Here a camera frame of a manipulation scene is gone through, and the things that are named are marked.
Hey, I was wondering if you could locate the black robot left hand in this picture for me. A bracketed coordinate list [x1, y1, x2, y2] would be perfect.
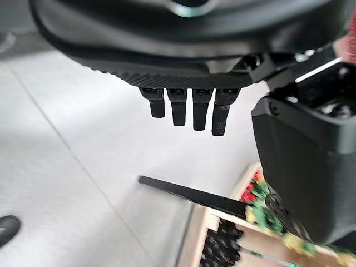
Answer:
[29, 0, 356, 247]

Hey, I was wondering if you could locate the black mesh basket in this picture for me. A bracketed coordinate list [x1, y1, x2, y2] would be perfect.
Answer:
[200, 218, 245, 267]

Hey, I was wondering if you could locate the black flat bar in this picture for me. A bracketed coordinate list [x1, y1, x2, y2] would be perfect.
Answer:
[138, 175, 253, 217]

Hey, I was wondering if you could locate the red blurred object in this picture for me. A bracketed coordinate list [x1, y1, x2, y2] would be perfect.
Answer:
[333, 15, 356, 66]

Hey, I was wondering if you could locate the light wooden table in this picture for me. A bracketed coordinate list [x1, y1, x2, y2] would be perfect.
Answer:
[183, 162, 356, 267]

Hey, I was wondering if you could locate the dark robot foot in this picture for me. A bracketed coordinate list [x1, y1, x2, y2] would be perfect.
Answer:
[0, 215, 22, 249]

